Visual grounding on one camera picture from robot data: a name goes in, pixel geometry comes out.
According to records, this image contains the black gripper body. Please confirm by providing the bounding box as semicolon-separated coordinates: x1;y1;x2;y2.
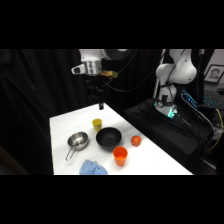
85;74;105;98

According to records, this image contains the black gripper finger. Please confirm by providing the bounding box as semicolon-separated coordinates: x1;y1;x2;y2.
87;90;97;104
97;95;106;111

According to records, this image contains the red patterned ball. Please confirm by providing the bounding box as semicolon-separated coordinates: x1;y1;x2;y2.
130;134;143;147

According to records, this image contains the black bowl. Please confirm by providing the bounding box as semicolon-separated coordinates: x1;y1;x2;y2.
95;126;123;149

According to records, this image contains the small yellow cup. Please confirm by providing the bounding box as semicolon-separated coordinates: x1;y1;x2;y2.
92;118;103;133

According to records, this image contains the orange plastic cup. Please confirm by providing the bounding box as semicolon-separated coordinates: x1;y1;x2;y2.
112;146;129;167

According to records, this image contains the black curtain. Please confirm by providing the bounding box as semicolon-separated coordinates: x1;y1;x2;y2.
0;49;161;176

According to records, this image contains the blue cloth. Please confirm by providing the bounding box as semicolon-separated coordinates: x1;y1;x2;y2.
79;159;109;176

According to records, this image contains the small green status light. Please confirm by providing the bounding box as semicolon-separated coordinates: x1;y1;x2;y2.
166;107;177;119

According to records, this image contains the black cloth-covered robot stand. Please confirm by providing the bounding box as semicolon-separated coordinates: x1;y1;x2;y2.
124;98;216;171

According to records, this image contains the blue-lit keyboard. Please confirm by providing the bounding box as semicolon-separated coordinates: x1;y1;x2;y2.
180;88;224;110

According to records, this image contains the framed portrait picture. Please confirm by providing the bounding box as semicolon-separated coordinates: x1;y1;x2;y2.
203;64;224;84

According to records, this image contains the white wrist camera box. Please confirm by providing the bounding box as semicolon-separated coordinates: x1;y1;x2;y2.
70;63;86;75

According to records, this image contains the yellow cable connector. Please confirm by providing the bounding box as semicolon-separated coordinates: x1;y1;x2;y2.
101;69;120;80

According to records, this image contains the steel saucepan with handle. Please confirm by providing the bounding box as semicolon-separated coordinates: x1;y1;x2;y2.
65;131;90;162

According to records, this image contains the yellow cable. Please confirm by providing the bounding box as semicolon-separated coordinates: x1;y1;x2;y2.
209;108;224;152

